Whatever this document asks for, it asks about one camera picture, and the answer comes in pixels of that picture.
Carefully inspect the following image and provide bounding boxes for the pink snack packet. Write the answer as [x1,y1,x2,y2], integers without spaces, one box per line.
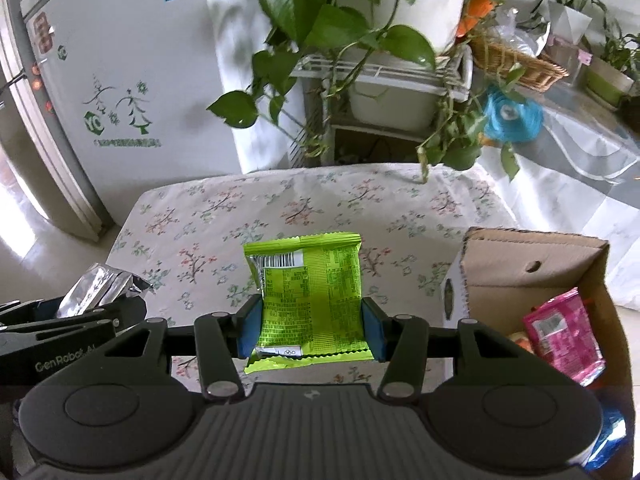
[522,287,607,387]

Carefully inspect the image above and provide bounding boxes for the large white flower pot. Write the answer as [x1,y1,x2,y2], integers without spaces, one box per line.
[370,0,473,56]

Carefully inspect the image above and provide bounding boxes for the white refrigerator with green print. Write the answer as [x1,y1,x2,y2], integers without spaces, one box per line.
[0,0,241,243]

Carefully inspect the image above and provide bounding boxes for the green snack packet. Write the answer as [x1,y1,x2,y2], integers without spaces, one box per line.
[242,231,376,374]

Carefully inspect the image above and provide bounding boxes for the orange plastic item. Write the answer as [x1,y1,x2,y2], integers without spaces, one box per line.
[456,0,496,38]

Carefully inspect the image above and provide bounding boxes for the green striped flower pot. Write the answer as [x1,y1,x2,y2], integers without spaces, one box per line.
[582,55,635,108]

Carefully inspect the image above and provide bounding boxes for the blue snack packet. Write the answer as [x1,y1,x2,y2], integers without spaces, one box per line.
[582,405,628,471]

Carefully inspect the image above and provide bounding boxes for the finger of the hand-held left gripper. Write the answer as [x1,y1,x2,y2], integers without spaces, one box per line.
[0,296,148,347]
[0,299,63,322]

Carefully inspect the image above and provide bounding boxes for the crumpled plastic bags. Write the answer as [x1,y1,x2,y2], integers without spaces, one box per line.
[492,7,551,56]

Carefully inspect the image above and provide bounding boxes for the clear container with pink lid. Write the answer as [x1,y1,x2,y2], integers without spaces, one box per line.
[542,35,591,68]

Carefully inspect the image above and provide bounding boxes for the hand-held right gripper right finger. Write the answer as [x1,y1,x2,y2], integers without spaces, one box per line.
[361,297,521,401]

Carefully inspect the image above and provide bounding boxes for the large pothos plant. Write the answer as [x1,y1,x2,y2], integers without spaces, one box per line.
[207,0,526,183]

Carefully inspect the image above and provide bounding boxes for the wicker basket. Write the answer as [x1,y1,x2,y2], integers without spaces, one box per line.
[470,35,570,93]

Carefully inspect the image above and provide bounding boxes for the white angular vase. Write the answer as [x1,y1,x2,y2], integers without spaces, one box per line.
[547,0,593,53]

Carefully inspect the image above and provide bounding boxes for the white and grey tablecloth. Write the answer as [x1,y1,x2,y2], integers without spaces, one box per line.
[475,80,640,311]

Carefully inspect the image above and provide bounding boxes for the blue ribbon roll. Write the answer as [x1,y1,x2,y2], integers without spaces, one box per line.
[482,85,543,143]

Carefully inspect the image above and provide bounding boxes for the cardboard box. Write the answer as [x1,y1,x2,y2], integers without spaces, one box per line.
[440,227,631,466]

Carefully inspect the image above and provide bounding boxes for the silver snack packet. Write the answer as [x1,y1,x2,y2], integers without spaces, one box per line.
[56,262,153,320]

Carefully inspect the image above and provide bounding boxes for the white metal plant stand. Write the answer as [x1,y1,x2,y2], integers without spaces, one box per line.
[290,45,476,168]

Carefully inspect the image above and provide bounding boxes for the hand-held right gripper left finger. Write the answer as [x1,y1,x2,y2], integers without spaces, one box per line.
[112,296,263,401]

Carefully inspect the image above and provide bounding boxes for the small green plant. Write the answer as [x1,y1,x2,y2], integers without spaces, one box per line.
[597,20,640,76]

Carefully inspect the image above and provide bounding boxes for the low white flower pot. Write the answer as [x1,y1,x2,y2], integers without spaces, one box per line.
[347,80,441,132]

